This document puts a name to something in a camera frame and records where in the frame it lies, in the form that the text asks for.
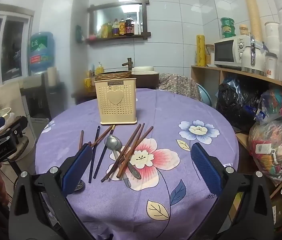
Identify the light blue basin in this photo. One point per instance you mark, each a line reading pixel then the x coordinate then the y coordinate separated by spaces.
pixel 204 95

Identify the beige and brown cooker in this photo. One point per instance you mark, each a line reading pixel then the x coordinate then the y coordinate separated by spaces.
pixel 146 76

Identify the white lidded container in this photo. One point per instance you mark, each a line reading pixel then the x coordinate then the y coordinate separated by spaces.
pixel 272 36

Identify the white bottle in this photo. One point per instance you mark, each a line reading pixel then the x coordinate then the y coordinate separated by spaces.
pixel 137 28

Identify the yellow soap bottle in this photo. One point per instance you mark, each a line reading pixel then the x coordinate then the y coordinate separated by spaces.
pixel 99 69

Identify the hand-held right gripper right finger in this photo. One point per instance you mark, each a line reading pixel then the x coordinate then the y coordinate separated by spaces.
pixel 206 170

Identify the black plastic bag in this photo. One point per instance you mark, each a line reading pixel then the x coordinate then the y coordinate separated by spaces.
pixel 236 105

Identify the large metal spoon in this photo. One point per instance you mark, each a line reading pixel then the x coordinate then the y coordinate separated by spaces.
pixel 113 143

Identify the green hanging pouch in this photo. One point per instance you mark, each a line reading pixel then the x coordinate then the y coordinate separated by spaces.
pixel 78 33

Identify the woven wash basin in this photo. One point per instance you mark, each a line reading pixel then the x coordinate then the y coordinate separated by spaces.
pixel 113 75

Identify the bronze faucet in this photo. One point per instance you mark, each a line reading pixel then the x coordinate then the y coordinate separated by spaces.
pixel 129 63

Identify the window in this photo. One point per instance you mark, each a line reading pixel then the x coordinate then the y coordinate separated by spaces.
pixel 5 47

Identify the dark sauce bottle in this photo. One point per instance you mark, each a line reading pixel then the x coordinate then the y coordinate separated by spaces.
pixel 129 26

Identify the wooden stool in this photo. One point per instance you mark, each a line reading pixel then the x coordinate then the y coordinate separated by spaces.
pixel 20 147

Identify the wooden shelf unit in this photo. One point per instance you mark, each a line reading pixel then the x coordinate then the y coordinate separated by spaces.
pixel 206 77

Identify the stack of green bowls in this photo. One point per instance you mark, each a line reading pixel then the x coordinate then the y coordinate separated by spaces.
pixel 228 28

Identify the purple label bottle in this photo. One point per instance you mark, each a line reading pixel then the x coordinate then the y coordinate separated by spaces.
pixel 116 27

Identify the purple floral tablecloth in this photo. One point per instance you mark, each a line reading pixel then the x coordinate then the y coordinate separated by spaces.
pixel 181 110

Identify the white microwave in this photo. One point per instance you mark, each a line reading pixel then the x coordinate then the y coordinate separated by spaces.
pixel 228 52

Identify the wooden framed mirror shelf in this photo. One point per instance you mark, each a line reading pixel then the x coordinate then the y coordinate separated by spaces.
pixel 117 12

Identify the tall stack of paper cups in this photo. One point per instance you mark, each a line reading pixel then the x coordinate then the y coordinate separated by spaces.
pixel 252 12

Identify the yellow mug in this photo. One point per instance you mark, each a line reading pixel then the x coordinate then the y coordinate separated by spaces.
pixel 89 85

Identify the small lidded jar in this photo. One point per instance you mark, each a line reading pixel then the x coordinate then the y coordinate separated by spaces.
pixel 244 30

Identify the yellow roll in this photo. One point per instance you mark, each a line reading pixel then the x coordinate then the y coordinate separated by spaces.
pixel 200 51

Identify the white electric kettle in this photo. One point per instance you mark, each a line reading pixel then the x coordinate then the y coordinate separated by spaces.
pixel 252 57

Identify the dark wooden counter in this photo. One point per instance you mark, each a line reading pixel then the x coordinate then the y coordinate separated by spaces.
pixel 83 96

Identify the colourful filled plastic bag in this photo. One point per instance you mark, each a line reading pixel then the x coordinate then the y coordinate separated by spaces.
pixel 278 142

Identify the white cup with lid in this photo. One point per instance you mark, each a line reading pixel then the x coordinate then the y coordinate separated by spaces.
pixel 271 65

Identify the beige perforated cutlery holder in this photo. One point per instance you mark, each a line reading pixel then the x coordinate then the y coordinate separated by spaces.
pixel 116 97

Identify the yellow label bottle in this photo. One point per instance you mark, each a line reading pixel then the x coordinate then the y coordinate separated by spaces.
pixel 122 27

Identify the blue water jug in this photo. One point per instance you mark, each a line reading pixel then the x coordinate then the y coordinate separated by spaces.
pixel 42 52

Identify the white water dispenser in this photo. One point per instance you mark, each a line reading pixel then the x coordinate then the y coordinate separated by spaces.
pixel 38 97

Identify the pink dish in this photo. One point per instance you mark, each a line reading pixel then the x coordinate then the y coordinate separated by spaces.
pixel 92 37

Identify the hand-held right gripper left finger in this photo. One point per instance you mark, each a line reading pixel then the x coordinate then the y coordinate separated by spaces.
pixel 80 165

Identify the floral cloth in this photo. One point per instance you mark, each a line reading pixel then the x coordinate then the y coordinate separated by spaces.
pixel 178 85

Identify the dark blue chopstick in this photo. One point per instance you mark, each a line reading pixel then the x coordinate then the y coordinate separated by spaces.
pixel 104 152
pixel 93 152

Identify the beige paper roll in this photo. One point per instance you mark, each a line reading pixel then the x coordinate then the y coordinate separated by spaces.
pixel 51 76

